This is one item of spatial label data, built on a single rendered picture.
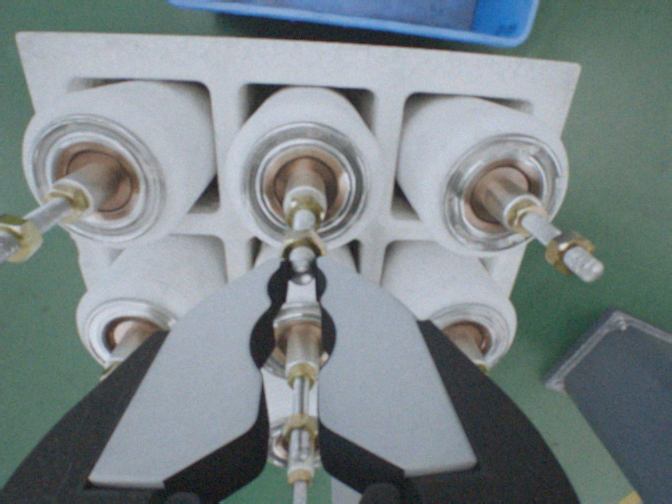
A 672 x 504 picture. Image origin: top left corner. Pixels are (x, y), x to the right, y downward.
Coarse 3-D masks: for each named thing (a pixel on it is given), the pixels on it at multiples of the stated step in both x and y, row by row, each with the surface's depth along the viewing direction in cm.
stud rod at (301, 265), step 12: (300, 216) 17; (312, 216) 18; (300, 228) 16; (312, 228) 16; (300, 252) 14; (312, 252) 15; (300, 264) 13; (312, 264) 14; (288, 276) 14; (300, 276) 14; (312, 276) 14
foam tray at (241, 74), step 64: (64, 64) 24; (128, 64) 24; (192, 64) 25; (256, 64) 25; (320, 64) 25; (384, 64) 25; (448, 64) 25; (512, 64) 26; (576, 64) 26; (384, 128) 27; (384, 192) 30; (256, 256) 38; (512, 256) 33
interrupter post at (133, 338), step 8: (136, 328) 26; (128, 336) 25; (136, 336) 25; (144, 336) 26; (120, 344) 25; (128, 344) 25; (136, 344) 25; (120, 352) 24; (128, 352) 24; (112, 360) 24; (120, 360) 24
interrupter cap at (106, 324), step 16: (112, 304) 25; (128, 304) 25; (144, 304) 25; (96, 320) 25; (112, 320) 25; (128, 320) 26; (144, 320) 26; (160, 320) 26; (176, 320) 26; (96, 336) 26; (112, 336) 26; (96, 352) 27; (112, 352) 27
